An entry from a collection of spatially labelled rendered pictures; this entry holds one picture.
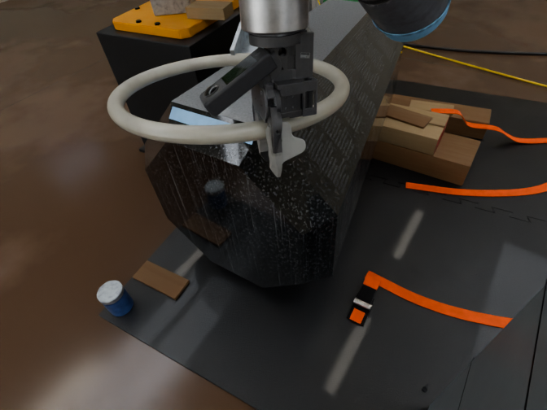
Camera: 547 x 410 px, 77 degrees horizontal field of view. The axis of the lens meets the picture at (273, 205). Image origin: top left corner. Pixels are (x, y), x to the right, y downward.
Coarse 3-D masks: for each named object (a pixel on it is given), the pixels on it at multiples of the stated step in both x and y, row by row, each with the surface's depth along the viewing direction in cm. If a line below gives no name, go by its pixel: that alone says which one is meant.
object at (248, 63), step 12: (252, 60) 47; (264, 60) 46; (228, 72) 49; (240, 72) 47; (252, 72) 46; (264, 72) 47; (216, 84) 48; (228, 84) 46; (240, 84) 47; (252, 84) 47; (204, 96) 48; (216, 96) 47; (228, 96) 47; (240, 96) 48; (216, 108) 47
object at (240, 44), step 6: (240, 24) 94; (240, 30) 92; (234, 36) 91; (240, 36) 93; (246, 36) 98; (234, 42) 90; (240, 42) 93; (246, 42) 97; (234, 48) 89; (240, 48) 93; (246, 48) 95; (252, 48) 95; (234, 54) 89; (234, 66) 92
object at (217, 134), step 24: (144, 72) 79; (168, 72) 84; (336, 72) 72; (120, 96) 68; (336, 96) 61; (120, 120) 58; (144, 120) 56; (288, 120) 54; (312, 120) 57; (192, 144) 54; (216, 144) 54
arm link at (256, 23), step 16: (240, 0) 43; (256, 0) 41; (272, 0) 41; (288, 0) 41; (304, 0) 43; (240, 16) 45; (256, 16) 42; (272, 16) 42; (288, 16) 42; (304, 16) 44; (256, 32) 43; (272, 32) 43; (288, 32) 43
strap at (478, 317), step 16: (448, 112) 191; (480, 128) 195; (496, 128) 196; (448, 192) 177; (464, 192) 176; (480, 192) 175; (496, 192) 174; (512, 192) 174; (528, 192) 173; (368, 272) 149; (384, 288) 143; (400, 288) 142; (432, 304) 136; (480, 320) 131; (496, 320) 130
